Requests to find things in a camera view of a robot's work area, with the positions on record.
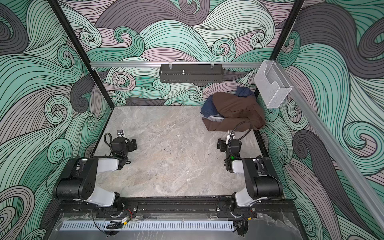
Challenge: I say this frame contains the black corrugated cable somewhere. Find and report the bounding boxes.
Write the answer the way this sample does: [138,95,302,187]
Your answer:
[103,132,121,151]
[230,120,253,142]

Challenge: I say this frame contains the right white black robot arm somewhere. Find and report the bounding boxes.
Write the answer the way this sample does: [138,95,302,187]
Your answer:
[217,139,283,208]

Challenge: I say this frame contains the right black corrugated cable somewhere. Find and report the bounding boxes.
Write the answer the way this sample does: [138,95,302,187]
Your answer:
[230,120,253,142]

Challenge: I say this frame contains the white plastic laundry basket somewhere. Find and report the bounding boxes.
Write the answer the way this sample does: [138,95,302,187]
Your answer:
[208,116,225,123]

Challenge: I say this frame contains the black corner post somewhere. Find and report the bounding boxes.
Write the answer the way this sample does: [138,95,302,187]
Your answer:
[48,0,115,111]
[254,0,306,98]

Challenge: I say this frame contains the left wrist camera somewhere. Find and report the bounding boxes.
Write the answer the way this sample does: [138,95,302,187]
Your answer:
[117,130,125,138]

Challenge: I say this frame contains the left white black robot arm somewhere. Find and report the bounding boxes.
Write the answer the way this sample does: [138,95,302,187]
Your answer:
[53,135,138,211]

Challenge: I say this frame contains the left black corrugated cable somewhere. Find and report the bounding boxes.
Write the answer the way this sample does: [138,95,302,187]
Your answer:
[103,132,121,151]

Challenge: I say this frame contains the white slotted cable duct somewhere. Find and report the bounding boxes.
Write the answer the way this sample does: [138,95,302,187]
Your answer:
[60,220,235,231]

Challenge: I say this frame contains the black right corner post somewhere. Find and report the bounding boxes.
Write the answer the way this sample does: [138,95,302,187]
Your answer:
[254,0,306,98]

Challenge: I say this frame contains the clear plastic wall bin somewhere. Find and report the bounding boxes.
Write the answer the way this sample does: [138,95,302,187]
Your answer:
[254,61,292,109]

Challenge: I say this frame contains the aluminium right rail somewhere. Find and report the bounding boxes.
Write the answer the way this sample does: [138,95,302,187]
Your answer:
[275,62,384,229]

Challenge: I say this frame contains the navy blue trousers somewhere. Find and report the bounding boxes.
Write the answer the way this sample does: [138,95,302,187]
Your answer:
[201,86,255,118]

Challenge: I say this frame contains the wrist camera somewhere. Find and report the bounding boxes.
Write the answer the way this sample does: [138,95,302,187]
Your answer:
[117,130,125,138]
[227,130,236,142]

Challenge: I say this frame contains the black left corner post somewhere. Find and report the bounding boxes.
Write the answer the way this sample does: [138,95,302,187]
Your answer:
[48,0,115,111]

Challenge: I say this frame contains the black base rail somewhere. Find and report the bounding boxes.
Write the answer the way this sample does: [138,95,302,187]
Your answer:
[58,196,296,219]

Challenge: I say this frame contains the brown trousers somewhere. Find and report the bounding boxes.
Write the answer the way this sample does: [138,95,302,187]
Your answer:
[202,93,266,132]

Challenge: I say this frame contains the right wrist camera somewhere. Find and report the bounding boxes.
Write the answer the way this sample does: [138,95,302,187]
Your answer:
[227,130,236,142]

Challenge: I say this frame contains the aluminium rear rail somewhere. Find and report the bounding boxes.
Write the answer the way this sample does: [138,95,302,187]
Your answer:
[89,61,262,69]

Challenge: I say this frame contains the aluminium rail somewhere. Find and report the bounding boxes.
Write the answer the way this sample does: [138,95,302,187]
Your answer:
[275,62,384,229]
[89,61,262,69]

